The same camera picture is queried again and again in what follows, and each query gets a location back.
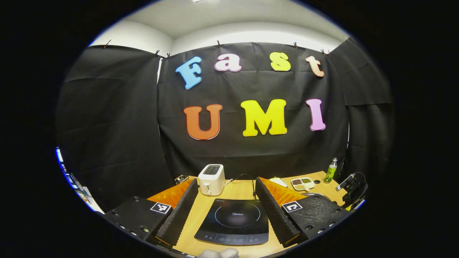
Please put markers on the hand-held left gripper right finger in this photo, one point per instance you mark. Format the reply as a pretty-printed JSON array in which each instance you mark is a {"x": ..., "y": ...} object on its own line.
[{"x": 274, "y": 215}]

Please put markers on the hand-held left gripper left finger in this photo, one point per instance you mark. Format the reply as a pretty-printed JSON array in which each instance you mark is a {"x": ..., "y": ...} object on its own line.
[{"x": 179, "y": 215}]

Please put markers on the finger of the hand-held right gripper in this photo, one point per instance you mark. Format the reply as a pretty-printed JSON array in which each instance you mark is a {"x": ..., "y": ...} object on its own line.
[{"x": 346, "y": 181}]

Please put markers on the stainless steel pot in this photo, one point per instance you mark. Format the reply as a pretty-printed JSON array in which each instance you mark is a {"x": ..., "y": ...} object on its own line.
[{"x": 316, "y": 194}]

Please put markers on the black induction cooktop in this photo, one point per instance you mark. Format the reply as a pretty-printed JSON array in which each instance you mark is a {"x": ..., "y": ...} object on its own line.
[{"x": 236, "y": 225}]

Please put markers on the green drink bottle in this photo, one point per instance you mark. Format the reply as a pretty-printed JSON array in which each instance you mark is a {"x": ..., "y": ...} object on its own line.
[{"x": 330, "y": 173}]

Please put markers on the white rectangular plate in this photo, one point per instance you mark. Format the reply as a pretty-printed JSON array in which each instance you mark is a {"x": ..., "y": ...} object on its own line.
[{"x": 279, "y": 182}]

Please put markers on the white bread sandwich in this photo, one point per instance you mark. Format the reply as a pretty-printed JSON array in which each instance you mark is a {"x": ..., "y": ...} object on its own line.
[{"x": 278, "y": 180}]

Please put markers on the white divided tray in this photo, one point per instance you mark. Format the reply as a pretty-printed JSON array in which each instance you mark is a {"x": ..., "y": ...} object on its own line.
[{"x": 303, "y": 186}]

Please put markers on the white toaster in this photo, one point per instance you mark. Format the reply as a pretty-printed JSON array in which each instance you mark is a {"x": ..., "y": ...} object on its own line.
[{"x": 211, "y": 184}]

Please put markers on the row of black cloth clips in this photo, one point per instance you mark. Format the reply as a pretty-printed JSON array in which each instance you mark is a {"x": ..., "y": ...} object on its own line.
[{"x": 156, "y": 53}]

